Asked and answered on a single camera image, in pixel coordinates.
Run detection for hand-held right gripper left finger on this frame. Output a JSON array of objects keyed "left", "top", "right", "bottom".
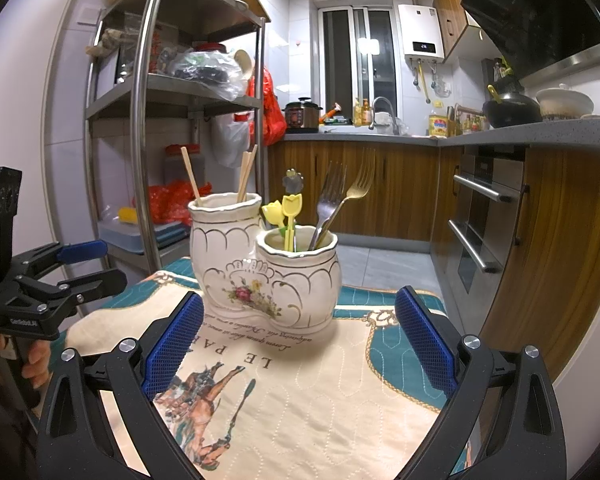
[{"left": 35, "top": 290, "right": 206, "bottom": 480}]

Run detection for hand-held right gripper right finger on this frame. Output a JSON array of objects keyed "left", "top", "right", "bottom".
[{"left": 394, "top": 286, "right": 568, "bottom": 480}]

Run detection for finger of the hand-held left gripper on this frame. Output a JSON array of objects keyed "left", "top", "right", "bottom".
[
  {"left": 11, "top": 239, "right": 109, "bottom": 282},
  {"left": 24, "top": 267, "right": 129, "bottom": 307}
]

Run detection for white ceramic utensil holder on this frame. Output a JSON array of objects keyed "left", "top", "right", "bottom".
[{"left": 187, "top": 192, "right": 342, "bottom": 333}]

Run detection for wooden chopstick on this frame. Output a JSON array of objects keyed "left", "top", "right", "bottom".
[
  {"left": 180, "top": 146, "right": 202, "bottom": 207},
  {"left": 240, "top": 144, "right": 259, "bottom": 201},
  {"left": 237, "top": 150, "right": 253, "bottom": 203}
]

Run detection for gold fork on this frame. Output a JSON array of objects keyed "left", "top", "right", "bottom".
[{"left": 314, "top": 147, "right": 377, "bottom": 250}]

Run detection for person's left hand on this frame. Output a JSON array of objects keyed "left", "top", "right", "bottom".
[{"left": 15, "top": 340, "right": 53, "bottom": 391}]

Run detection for blue plastic tray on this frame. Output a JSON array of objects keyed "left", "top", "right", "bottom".
[{"left": 97, "top": 220, "right": 188, "bottom": 256}]

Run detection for red plastic bag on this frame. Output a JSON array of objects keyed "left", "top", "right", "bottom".
[{"left": 147, "top": 181, "right": 213, "bottom": 226}]

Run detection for printed teal and beige mat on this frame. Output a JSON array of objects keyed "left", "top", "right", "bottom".
[{"left": 65, "top": 256, "right": 473, "bottom": 473}]

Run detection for red lid container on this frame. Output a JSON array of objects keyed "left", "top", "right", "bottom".
[{"left": 162, "top": 144, "right": 202, "bottom": 186}]

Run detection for wooden base cabinets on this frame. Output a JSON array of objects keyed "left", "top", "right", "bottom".
[{"left": 267, "top": 140, "right": 600, "bottom": 381}]

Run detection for small yellow tulip pick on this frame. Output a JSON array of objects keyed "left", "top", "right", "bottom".
[{"left": 261, "top": 200, "right": 287, "bottom": 233}]

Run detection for metal shelf rack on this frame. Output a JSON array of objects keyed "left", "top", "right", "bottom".
[{"left": 82, "top": 0, "right": 272, "bottom": 291}]

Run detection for silver fork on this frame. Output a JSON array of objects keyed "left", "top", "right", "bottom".
[{"left": 307, "top": 161, "right": 348, "bottom": 252}]

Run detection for large yellow tulip pick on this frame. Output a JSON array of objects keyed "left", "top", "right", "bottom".
[{"left": 281, "top": 192, "right": 302, "bottom": 252}]

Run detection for white plastic bag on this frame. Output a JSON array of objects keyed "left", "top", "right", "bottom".
[{"left": 211, "top": 110, "right": 253, "bottom": 168}]

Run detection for clear plastic bag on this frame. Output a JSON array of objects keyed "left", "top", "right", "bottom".
[{"left": 170, "top": 47, "right": 251, "bottom": 103}]

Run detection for yellow cooking oil bottle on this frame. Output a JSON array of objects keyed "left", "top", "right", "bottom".
[{"left": 428, "top": 107, "right": 450, "bottom": 138}]

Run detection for row of condiment bottles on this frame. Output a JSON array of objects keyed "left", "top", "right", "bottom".
[{"left": 447, "top": 105, "right": 487, "bottom": 136}]

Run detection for orange plastic bag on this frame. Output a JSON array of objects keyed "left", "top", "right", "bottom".
[{"left": 245, "top": 65, "right": 287, "bottom": 147}]

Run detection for grey kitchen countertop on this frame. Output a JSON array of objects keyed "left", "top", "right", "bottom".
[{"left": 282, "top": 115, "right": 600, "bottom": 148}]

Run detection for metal faucet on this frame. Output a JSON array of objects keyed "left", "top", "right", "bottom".
[{"left": 371, "top": 96, "right": 398, "bottom": 133}]

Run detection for yellow soap bottle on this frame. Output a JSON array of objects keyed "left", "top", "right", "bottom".
[{"left": 352, "top": 99, "right": 373, "bottom": 127}]

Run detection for beige scoop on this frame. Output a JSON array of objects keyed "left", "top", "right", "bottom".
[{"left": 232, "top": 49, "right": 257, "bottom": 81}]

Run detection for black wok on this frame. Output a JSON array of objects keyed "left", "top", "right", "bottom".
[{"left": 481, "top": 87, "right": 543, "bottom": 129}]

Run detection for dark pressure cooker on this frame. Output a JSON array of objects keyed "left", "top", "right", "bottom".
[{"left": 285, "top": 97, "right": 325, "bottom": 133}]

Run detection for white ceramic pot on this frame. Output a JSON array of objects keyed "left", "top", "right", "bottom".
[{"left": 536, "top": 87, "right": 595, "bottom": 120}]

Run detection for kitchen window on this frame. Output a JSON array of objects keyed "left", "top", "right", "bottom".
[{"left": 317, "top": 2, "right": 401, "bottom": 126}]

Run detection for white water heater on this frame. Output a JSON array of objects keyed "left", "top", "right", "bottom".
[{"left": 397, "top": 4, "right": 443, "bottom": 58}]

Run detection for black range hood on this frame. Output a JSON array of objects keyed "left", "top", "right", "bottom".
[{"left": 460, "top": 0, "right": 600, "bottom": 81}]

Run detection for wooden wall cabinet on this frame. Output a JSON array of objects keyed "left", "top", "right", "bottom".
[{"left": 432, "top": 0, "right": 481, "bottom": 63}]

